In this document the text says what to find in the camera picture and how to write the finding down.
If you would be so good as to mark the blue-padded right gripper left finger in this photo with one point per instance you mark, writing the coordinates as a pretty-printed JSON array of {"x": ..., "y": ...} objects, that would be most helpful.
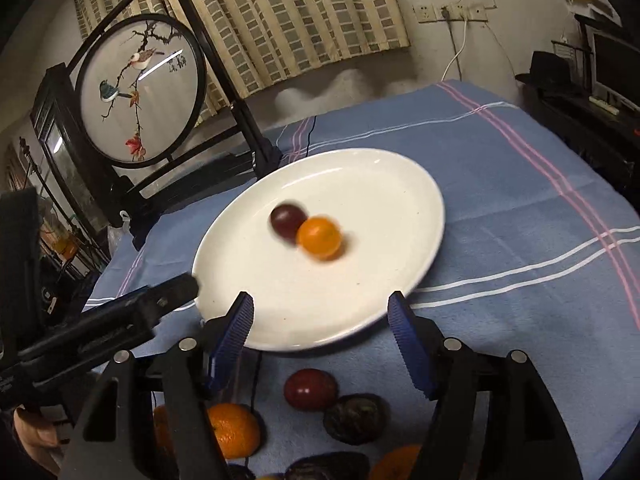
[{"x": 195, "y": 369}]

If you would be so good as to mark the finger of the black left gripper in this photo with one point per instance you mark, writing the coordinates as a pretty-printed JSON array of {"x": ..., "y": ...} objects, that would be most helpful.
[{"x": 33, "y": 359}]

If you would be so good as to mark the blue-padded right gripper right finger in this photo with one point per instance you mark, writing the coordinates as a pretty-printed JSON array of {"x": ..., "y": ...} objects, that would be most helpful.
[{"x": 432, "y": 362}]

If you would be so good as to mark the small orange mandarin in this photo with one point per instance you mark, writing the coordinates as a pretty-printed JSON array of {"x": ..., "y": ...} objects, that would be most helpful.
[{"x": 161, "y": 429}]

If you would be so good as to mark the person's left hand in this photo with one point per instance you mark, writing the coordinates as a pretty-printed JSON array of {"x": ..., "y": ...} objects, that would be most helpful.
[{"x": 38, "y": 437}]

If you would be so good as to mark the white plastic bag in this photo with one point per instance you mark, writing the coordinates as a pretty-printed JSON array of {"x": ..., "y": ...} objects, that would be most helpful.
[{"x": 118, "y": 237}]

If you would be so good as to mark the large orange mandarin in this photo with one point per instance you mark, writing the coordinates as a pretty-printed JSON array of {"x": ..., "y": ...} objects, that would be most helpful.
[{"x": 396, "y": 464}]

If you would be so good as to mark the red cherry tomato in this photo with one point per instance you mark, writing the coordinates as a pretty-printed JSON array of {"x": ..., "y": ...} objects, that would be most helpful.
[{"x": 310, "y": 390}]

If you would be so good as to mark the dark framed mirror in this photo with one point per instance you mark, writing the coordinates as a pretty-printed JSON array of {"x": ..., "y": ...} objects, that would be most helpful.
[{"x": 84, "y": 177}]

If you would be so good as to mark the large dark water chestnut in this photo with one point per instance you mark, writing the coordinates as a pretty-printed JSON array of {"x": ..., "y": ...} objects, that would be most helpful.
[{"x": 330, "y": 466}]

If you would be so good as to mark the white oval plate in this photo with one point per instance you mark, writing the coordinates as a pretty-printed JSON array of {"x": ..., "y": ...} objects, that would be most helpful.
[{"x": 392, "y": 217}]

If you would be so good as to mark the dark purple tomato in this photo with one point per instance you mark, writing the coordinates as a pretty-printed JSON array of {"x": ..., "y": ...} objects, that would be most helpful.
[{"x": 286, "y": 219}]

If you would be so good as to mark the orange cherry tomato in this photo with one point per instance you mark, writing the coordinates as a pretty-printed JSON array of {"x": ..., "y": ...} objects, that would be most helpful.
[{"x": 320, "y": 237}]

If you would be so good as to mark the dark wooden desk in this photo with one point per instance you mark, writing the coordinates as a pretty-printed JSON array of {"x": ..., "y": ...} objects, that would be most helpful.
[{"x": 608, "y": 144}]

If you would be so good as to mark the black hat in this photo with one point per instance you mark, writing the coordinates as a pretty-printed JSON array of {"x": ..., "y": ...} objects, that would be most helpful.
[{"x": 547, "y": 71}]

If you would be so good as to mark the beige checked curtain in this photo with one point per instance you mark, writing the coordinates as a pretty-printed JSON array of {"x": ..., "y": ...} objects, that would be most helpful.
[{"x": 264, "y": 42}]

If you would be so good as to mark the computer monitor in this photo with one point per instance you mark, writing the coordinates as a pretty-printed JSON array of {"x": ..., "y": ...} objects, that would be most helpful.
[{"x": 615, "y": 67}]

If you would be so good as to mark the white wall socket strip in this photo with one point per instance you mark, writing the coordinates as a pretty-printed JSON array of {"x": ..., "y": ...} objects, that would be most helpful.
[{"x": 428, "y": 13}]

